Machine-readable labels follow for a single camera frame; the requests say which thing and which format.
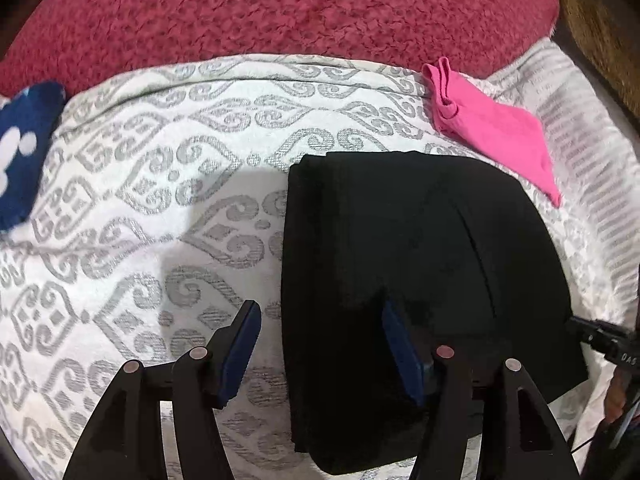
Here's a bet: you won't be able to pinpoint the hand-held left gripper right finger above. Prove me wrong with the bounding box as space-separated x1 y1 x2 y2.
381 300 583 480

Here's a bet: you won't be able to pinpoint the black pants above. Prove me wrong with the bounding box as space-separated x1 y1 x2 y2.
280 150 590 476

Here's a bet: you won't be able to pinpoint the white grey patterned bedspread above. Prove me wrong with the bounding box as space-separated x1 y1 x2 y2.
0 40 640 480

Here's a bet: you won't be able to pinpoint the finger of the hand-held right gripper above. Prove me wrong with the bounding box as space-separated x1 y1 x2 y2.
567 314 640 367

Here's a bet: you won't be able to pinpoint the woven wicker basket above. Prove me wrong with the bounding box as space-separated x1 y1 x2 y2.
542 0 640 126

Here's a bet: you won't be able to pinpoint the blue star printed cloth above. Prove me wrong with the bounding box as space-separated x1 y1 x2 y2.
0 81 67 232

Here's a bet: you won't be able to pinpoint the red textured blanket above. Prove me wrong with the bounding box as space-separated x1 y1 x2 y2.
0 0 560 98

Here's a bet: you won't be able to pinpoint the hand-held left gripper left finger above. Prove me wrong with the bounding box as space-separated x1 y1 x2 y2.
62 300 262 480

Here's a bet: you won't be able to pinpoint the pink cloth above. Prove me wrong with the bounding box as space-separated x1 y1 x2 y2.
421 57 565 207

